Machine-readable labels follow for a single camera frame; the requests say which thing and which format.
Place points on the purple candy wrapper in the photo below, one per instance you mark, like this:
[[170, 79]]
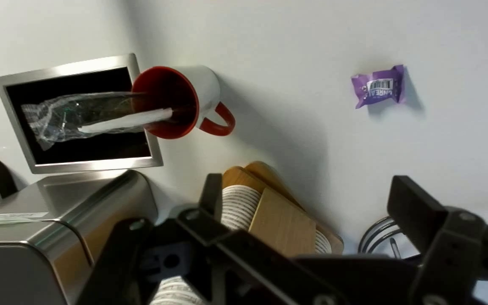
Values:
[[381, 85]]

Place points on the stainless steel trash can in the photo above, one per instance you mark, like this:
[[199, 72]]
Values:
[[59, 226]]

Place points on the plastic wrapped utensil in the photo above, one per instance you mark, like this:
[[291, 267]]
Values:
[[69, 116]]

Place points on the stainless steel sink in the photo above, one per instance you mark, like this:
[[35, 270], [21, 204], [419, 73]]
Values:
[[30, 153]]

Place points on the white paper cup stack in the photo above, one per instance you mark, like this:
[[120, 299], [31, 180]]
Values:
[[242, 206], [323, 243]]

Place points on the wooden cup dispenser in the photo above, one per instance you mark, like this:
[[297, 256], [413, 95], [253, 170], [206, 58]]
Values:
[[281, 217]]

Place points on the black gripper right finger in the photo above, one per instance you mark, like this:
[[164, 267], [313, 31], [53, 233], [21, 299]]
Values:
[[453, 243]]

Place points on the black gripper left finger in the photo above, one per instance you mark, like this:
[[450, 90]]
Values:
[[238, 239]]

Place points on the white mug red interior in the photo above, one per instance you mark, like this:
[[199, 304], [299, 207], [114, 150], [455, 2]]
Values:
[[199, 90]]

